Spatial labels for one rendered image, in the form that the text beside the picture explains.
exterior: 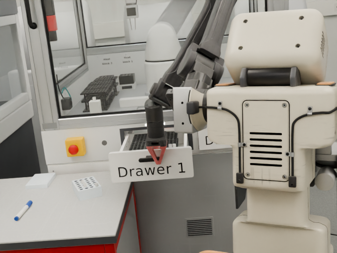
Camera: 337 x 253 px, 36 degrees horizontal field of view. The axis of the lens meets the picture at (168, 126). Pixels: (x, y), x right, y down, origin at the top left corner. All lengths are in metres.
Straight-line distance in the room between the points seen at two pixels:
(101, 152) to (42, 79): 0.38
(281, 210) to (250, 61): 0.34
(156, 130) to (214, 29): 0.43
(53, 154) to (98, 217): 0.54
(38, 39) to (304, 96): 1.27
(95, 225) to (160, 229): 0.62
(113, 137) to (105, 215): 0.48
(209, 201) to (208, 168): 0.15
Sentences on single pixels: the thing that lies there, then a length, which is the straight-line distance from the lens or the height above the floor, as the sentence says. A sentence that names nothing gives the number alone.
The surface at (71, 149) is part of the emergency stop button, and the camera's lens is 2.07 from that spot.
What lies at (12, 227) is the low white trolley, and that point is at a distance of 1.77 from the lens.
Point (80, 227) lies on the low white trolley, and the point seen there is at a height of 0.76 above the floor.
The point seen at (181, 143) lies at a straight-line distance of 2.12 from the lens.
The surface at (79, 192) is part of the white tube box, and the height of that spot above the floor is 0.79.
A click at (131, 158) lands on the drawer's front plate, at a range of 1.78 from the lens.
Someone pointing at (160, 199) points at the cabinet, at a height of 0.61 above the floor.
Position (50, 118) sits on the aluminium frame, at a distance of 2.13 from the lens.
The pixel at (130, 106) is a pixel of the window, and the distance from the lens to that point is 2.08.
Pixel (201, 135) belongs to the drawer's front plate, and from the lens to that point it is 2.06.
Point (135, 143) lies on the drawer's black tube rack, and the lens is 1.97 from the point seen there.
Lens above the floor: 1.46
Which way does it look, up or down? 15 degrees down
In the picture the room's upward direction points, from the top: 5 degrees counter-clockwise
